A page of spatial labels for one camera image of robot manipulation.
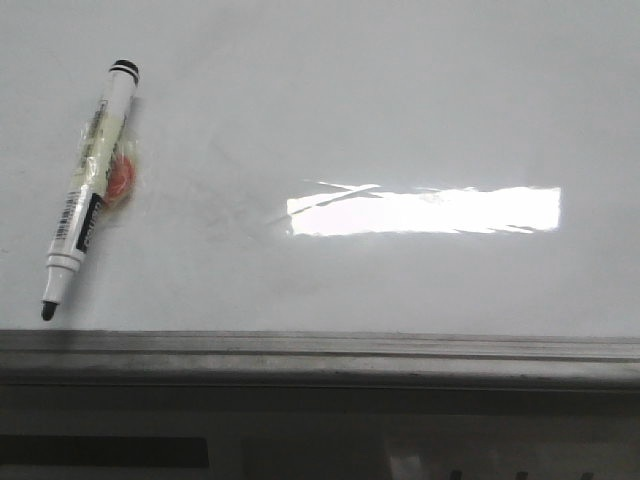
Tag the white black whiteboard marker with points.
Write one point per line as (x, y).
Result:
(88, 186)

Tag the white whiteboard with metal frame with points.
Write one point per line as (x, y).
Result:
(415, 193)

